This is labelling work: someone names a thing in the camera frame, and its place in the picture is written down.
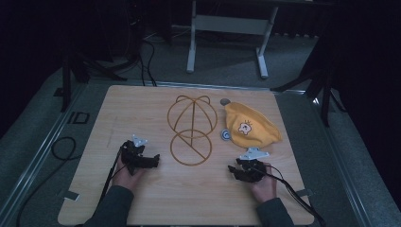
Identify left hand-held gripper cable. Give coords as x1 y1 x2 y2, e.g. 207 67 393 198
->
96 145 125 206

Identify person's right hand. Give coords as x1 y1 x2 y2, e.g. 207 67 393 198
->
250 162 279 204

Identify black tape floor marking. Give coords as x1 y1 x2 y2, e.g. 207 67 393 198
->
66 111 91 125

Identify metal floor rail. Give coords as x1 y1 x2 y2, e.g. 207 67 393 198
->
306 91 376 227
0 82 88 221

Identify black tripod stand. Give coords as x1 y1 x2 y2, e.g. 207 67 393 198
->
270 60 347 128
61 52 129 114

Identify black hanging cables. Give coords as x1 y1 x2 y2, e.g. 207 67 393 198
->
137 38 158 88

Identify yellow hat with bear patch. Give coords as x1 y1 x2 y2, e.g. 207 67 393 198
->
223 101 284 149

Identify person's left hand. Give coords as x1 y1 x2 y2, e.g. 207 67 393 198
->
111 156 144 192

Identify black floor cable loop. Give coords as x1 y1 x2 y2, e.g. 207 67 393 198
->
15 135 78 227

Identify white metal desk frame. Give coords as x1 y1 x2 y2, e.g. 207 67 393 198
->
185 0 280 80

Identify gold wire hat stand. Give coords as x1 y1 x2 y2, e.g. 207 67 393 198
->
166 95 218 167

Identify right hand-held gripper cable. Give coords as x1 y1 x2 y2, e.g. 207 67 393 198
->
266 164 327 227

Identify grey tape piece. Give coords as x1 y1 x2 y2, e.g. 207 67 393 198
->
295 188 315 199

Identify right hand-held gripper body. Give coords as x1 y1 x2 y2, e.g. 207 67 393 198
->
237 147 270 183

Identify hand-held gripper cable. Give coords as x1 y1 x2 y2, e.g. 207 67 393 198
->
96 145 125 206
266 164 327 227

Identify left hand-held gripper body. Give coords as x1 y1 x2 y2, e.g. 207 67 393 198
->
120 134 149 176

